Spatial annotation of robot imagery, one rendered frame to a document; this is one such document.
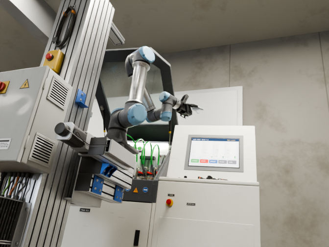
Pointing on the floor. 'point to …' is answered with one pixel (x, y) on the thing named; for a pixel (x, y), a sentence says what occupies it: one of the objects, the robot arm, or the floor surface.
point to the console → (208, 198)
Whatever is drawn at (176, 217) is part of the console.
